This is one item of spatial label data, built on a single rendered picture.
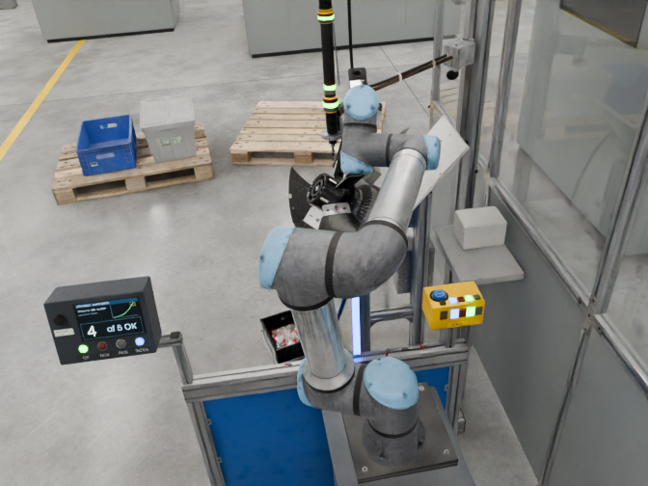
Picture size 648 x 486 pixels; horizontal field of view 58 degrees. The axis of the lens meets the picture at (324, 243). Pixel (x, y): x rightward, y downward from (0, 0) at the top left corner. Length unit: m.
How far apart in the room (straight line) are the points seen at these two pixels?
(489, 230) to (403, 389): 1.13
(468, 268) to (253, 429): 0.96
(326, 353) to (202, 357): 2.01
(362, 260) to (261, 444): 1.27
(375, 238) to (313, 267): 0.12
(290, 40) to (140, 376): 5.08
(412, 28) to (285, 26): 1.53
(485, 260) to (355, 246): 1.34
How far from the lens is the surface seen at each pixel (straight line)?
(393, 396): 1.27
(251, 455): 2.19
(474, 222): 2.28
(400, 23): 7.55
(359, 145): 1.30
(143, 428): 2.96
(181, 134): 4.69
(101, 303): 1.64
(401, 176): 1.16
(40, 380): 3.39
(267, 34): 7.34
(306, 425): 2.08
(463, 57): 2.17
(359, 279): 0.97
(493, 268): 2.24
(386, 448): 1.40
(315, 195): 1.97
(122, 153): 4.75
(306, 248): 0.98
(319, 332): 1.14
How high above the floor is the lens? 2.22
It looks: 35 degrees down
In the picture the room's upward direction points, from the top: 4 degrees counter-clockwise
